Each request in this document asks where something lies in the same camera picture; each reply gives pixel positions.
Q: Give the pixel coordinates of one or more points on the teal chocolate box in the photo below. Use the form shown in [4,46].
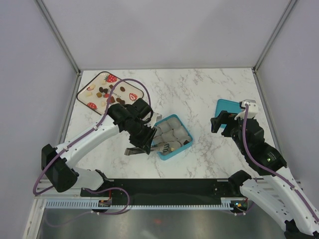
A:
[171,130]

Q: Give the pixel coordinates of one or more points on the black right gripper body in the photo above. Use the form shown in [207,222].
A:
[231,129]

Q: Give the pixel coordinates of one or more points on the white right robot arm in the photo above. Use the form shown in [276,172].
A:
[296,215]

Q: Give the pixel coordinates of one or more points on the metal tongs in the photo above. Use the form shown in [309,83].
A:
[161,147]

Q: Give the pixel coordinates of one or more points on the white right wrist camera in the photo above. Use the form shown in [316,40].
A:
[247,106]

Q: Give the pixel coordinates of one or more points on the strawberry print tray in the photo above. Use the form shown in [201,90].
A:
[102,87]

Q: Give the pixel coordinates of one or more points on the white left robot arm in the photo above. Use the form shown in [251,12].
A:
[59,163]

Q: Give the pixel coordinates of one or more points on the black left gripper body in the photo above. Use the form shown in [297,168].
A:
[141,134]

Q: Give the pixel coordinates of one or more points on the teal box lid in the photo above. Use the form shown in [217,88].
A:
[227,105]

